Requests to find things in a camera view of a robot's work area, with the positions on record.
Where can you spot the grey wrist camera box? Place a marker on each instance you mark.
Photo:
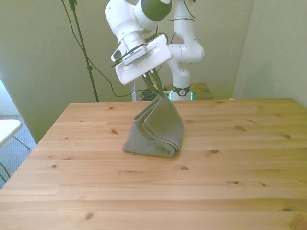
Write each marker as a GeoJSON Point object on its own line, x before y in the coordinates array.
{"type": "Point", "coordinates": [118, 54]}

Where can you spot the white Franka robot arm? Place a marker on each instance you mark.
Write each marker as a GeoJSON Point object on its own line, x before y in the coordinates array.
{"type": "Point", "coordinates": [184, 51]}

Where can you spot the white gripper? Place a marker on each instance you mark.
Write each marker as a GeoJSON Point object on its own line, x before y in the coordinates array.
{"type": "Point", "coordinates": [146, 60]}

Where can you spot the grey-green towel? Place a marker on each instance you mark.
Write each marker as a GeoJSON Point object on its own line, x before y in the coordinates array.
{"type": "Point", "coordinates": [160, 130]}

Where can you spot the white upright post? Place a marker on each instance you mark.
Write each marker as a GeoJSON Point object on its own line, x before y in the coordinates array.
{"type": "Point", "coordinates": [134, 92]}

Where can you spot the dark camera stand pole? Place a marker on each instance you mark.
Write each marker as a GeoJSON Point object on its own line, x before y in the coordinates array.
{"type": "Point", "coordinates": [84, 50]}

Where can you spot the white side table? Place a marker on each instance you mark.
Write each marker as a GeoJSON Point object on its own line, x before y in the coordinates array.
{"type": "Point", "coordinates": [9, 130]}

